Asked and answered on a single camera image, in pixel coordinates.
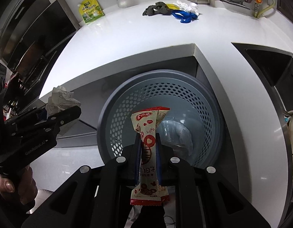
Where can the crumpled blue plastic piece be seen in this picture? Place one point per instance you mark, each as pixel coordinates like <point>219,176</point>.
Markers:
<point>183,16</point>

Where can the clear plastic cup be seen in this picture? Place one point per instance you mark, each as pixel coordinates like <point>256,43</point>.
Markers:
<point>170,129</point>

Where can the dark crumpled glove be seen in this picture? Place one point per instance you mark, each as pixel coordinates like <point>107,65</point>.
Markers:
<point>158,8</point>

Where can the yellow green seasoning pouch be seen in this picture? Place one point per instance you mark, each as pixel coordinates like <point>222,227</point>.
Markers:
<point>90,10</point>

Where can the gas valve orange knob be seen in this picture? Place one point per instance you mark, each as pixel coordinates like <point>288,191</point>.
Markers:
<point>258,0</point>

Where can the person's left hand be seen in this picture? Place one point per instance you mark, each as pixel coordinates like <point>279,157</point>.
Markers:
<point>28,185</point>

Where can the clear plastic bag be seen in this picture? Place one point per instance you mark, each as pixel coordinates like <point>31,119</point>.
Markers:
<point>186,140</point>

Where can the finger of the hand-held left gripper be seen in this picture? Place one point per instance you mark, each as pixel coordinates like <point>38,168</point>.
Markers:
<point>68,115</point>
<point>41,114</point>

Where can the red white snack wrapper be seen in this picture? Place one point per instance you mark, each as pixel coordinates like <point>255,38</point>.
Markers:
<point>148,144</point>

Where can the white printed paper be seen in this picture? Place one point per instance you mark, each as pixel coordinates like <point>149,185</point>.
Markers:
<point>58,97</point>

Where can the black kitchen sink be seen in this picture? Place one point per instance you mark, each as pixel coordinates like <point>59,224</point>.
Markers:
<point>274,68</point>

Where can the black glass range hood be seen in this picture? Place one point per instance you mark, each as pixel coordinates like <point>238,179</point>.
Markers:
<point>30,40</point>

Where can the yellow wrapper piece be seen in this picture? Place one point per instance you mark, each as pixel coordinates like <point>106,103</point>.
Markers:
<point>171,5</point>

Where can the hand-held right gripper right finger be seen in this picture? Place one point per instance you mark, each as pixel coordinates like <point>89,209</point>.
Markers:
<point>160,162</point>

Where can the crumpled white tissue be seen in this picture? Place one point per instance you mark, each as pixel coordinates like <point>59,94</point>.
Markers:
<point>188,6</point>

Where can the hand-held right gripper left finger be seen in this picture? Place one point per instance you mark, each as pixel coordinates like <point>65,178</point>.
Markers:
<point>137,158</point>

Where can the grey perforated trash basket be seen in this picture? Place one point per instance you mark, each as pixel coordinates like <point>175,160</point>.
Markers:
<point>137,99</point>

